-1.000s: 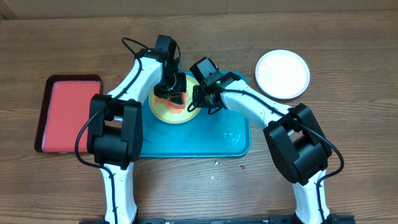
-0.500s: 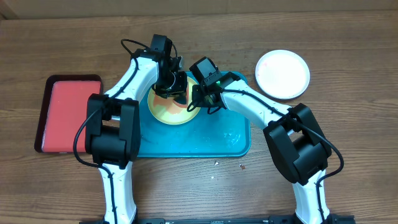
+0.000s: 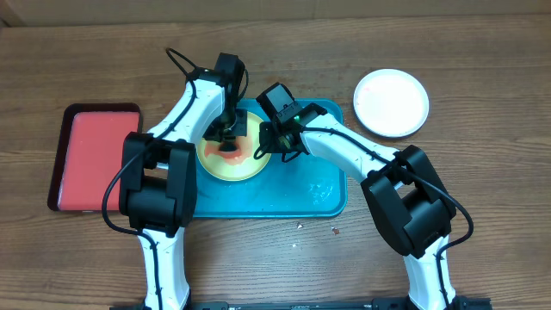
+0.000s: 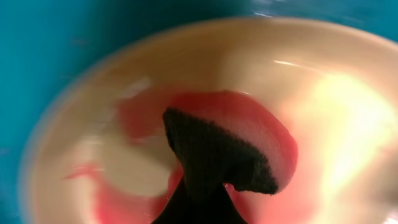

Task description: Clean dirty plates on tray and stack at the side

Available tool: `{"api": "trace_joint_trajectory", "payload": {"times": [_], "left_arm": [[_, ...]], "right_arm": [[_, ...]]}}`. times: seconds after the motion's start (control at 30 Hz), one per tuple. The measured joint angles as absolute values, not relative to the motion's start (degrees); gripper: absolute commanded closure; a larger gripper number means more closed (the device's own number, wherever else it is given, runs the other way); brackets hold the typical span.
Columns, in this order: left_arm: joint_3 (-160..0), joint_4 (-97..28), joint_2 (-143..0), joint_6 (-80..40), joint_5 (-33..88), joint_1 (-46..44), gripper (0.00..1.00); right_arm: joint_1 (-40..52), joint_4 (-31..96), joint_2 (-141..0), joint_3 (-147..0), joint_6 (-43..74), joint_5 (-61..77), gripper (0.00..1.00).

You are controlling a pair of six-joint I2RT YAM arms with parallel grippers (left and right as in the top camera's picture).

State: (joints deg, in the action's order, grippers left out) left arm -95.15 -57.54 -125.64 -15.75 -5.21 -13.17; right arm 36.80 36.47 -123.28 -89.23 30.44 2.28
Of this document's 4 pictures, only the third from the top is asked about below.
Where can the dark tray with red liquid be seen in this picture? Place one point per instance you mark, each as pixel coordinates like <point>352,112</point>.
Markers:
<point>89,153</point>

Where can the yellow round plate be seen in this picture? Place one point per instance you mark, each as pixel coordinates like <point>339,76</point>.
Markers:
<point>234,165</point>

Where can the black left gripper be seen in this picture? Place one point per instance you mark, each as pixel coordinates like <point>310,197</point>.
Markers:
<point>239,128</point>

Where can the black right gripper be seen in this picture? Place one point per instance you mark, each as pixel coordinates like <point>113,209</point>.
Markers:
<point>272,145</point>

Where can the teal plastic tray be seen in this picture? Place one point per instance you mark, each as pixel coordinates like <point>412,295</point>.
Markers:
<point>302,187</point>

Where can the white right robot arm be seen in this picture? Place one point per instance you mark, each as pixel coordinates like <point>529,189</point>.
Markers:
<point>410,206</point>

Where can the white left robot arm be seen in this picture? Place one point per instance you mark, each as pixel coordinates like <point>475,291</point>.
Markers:
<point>157,179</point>

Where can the white round plate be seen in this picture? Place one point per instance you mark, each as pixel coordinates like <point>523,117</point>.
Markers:
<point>391,103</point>

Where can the green and pink sponge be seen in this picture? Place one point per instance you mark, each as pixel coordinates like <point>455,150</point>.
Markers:
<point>228,146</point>

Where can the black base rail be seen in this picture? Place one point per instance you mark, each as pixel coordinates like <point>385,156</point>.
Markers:
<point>394,303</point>

